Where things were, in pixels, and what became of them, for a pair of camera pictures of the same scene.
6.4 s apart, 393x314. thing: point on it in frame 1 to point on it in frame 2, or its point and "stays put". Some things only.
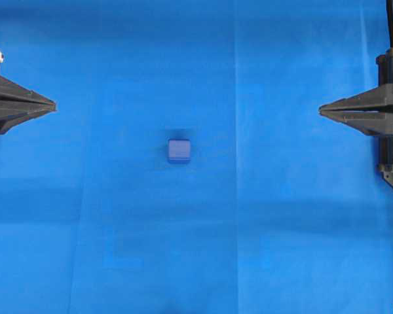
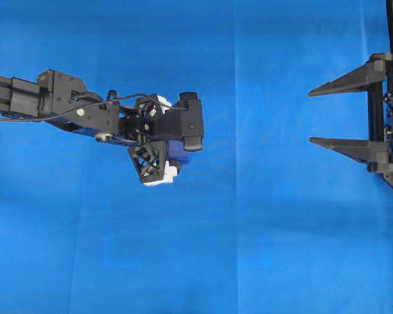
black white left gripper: (1, 88) to (139, 126)
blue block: (179, 150) stays put
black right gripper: (392, 69) to (386, 151)
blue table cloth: (281, 209) stays put
